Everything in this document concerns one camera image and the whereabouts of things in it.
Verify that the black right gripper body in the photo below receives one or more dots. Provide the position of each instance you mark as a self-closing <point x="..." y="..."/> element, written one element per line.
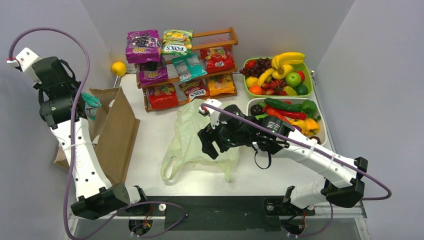
<point x="224" y="139"/>

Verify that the green toy cucumber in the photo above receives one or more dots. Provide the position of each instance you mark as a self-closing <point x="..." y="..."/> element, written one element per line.
<point x="281" y="105"/>

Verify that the green apple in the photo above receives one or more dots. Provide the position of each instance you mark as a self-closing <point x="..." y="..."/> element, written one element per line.
<point x="293" y="79"/>

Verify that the yellow banana bunch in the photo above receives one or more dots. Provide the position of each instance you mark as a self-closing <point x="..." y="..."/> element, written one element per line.
<point x="280" y="66"/>

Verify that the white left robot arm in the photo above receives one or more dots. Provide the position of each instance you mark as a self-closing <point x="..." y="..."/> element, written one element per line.
<point x="96" y="195"/>

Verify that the red toy chili pepper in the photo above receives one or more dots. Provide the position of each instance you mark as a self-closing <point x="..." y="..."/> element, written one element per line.
<point x="283" y="115"/>

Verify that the green Fox's candy bag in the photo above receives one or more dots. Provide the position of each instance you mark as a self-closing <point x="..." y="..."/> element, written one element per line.
<point x="177" y="42"/>

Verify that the teal white snack packet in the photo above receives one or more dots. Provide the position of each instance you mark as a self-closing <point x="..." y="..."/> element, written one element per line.
<point x="188" y="67"/>

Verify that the green fruit basket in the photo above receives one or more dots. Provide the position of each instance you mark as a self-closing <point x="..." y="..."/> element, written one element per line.
<point x="275" y="87"/>

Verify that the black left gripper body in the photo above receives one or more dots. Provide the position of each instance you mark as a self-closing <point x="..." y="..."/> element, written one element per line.
<point x="74" y="84"/>

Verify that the teal Fox's mint candy bag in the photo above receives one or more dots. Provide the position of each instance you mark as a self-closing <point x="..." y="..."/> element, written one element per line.
<point x="92" y="104"/>

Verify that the orange toy fruit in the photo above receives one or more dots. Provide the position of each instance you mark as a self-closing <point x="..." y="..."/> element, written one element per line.
<point x="255" y="90"/>

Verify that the purple candy bag middle shelf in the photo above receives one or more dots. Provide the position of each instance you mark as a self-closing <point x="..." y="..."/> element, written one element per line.
<point x="152" y="72"/>

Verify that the red Fox's candy bag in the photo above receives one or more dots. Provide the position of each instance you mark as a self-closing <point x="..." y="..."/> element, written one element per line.
<point x="194" y="89"/>

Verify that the pale green plastic grocery bag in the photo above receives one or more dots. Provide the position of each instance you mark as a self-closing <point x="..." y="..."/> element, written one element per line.
<point x="186" y="146"/>

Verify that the purple grape candy bag top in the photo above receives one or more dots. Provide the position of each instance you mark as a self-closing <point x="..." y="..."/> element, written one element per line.
<point x="143" y="46"/>

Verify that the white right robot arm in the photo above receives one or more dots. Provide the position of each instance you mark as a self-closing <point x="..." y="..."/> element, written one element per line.
<point x="340" y="183"/>

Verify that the green bell pepper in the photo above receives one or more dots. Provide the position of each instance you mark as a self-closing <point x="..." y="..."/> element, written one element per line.
<point x="309" y="107"/>

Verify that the brown paper bag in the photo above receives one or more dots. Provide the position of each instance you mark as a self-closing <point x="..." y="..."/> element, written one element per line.
<point x="113" y="132"/>

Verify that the wooden snack shelf rack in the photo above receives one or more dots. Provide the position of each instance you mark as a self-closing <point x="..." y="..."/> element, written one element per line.
<point x="203" y="63"/>

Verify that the red candy bag shelf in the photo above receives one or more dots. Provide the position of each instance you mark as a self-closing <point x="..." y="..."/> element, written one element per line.
<point x="163" y="96"/>
<point x="217" y="59"/>

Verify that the white vegetable basket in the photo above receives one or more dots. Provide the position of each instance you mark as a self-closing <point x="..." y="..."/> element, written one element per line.
<point x="322" y="134"/>

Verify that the dark red grape bunch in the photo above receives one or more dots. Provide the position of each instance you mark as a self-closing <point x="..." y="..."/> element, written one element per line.
<point x="255" y="67"/>

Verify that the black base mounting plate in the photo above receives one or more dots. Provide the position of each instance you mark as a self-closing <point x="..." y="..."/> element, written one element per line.
<point x="221" y="213"/>

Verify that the orange candy bag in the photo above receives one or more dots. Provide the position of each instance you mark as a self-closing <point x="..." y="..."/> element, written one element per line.
<point x="220" y="84"/>

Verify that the red candy bag middle shelf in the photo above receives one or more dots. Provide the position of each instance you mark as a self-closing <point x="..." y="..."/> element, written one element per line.
<point x="217" y="59"/>

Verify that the red candy bag bottom shelf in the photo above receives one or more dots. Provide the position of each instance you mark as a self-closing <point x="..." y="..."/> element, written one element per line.
<point x="163" y="96"/>

